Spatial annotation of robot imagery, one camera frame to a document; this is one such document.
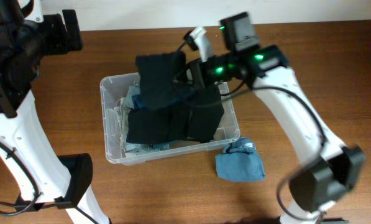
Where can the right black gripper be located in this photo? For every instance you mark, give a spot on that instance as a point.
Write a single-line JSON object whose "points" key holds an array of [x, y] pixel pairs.
{"points": [[197, 72]]}

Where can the large black garment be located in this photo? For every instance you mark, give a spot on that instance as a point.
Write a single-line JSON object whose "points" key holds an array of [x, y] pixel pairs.
{"points": [[177, 122]]}

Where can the small black cloth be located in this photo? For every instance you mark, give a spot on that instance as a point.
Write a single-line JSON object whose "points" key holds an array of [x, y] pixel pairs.
{"points": [[157, 73]]}

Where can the light blue jeans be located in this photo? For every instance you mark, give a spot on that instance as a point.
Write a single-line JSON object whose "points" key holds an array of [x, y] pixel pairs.
{"points": [[123, 110]]}

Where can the blue cloth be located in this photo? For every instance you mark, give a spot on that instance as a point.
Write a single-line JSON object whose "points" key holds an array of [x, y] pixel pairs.
{"points": [[240, 162]]}

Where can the clear plastic storage bin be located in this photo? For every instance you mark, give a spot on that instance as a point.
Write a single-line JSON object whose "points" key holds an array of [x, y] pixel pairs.
{"points": [[113, 88]]}

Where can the dark blue jeans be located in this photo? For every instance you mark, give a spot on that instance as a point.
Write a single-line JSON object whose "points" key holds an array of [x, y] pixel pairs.
{"points": [[138, 103]]}

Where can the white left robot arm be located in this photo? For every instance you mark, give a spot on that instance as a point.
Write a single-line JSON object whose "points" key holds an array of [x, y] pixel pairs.
{"points": [[45, 179]]}

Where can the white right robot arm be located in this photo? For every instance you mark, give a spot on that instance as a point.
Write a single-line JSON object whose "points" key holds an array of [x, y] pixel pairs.
{"points": [[329, 169]]}

